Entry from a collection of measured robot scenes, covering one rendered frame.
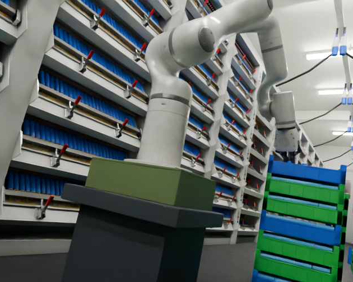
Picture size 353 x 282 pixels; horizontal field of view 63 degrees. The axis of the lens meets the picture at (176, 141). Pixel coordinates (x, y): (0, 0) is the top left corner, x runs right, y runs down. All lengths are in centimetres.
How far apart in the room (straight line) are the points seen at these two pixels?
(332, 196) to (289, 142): 28
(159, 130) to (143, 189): 17
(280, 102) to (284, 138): 16
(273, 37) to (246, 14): 24
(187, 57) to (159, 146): 26
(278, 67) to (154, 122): 70
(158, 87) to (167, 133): 13
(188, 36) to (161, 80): 13
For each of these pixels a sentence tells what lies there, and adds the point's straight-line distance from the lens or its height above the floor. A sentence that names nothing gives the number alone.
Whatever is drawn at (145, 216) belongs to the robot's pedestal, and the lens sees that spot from 62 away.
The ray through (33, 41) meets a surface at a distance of 113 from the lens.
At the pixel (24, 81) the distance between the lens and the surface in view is 110.
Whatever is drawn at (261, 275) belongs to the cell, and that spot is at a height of 7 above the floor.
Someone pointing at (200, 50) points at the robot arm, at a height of 69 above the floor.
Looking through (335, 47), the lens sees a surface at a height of 215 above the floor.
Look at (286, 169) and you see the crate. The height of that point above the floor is 50.
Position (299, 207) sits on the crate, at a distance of 131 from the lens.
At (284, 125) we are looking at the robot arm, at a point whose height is 69.
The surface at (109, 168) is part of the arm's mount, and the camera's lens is 74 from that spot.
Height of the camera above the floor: 30
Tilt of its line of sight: 11 degrees up
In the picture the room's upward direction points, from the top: 12 degrees clockwise
